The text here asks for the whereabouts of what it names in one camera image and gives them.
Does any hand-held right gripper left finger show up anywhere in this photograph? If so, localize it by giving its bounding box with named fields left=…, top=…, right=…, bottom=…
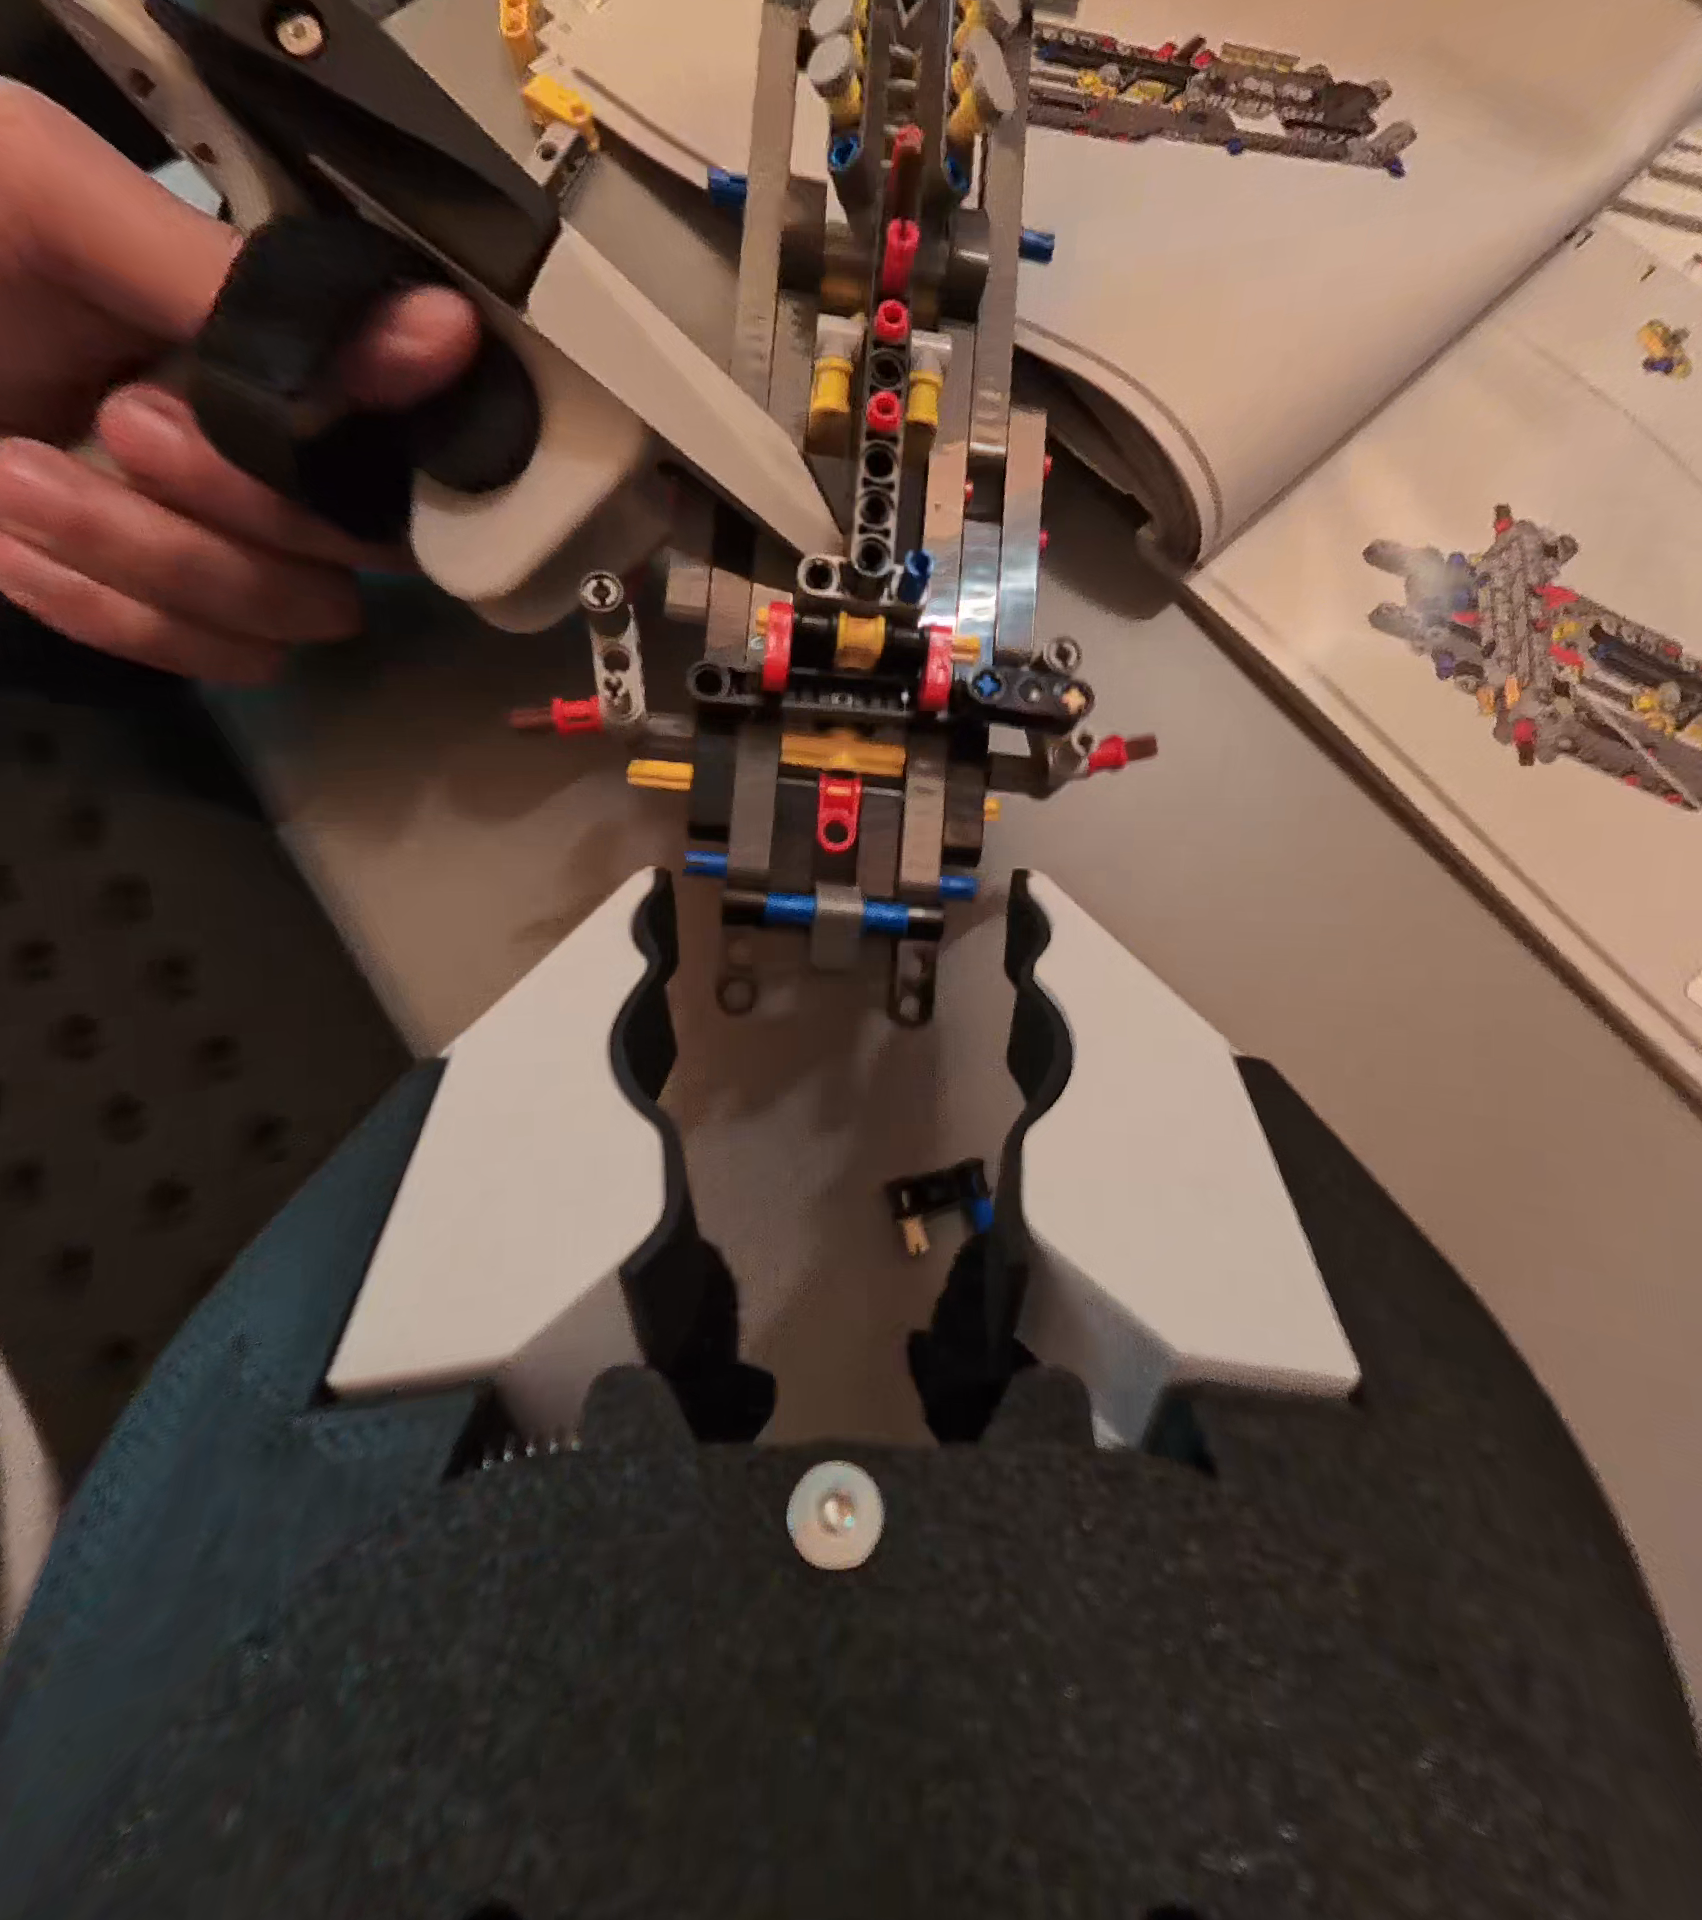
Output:
left=324, top=868, right=695, bottom=1428

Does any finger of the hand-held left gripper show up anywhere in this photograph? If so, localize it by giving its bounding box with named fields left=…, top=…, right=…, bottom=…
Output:
left=528, top=223, right=860, bottom=567

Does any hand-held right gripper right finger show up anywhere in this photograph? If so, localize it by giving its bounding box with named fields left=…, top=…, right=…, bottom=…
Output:
left=1000, top=872, right=1361, bottom=1446

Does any small black lego piece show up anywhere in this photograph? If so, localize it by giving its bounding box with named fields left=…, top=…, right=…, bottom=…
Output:
left=885, top=1162, right=1000, bottom=1253

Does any lego chassis assembly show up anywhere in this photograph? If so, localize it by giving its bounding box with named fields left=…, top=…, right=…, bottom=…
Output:
left=510, top=0, right=1162, bottom=1030

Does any lego instruction booklet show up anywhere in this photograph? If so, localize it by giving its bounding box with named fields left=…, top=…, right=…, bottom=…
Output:
left=499, top=0, right=1702, bottom=1220

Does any person's left hand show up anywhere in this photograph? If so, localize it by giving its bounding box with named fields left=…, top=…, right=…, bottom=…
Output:
left=0, top=61, right=483, bottom=688

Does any black perforated panel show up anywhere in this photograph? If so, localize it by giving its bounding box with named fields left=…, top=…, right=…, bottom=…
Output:
left=0, top=615, right=412, bottom=1490

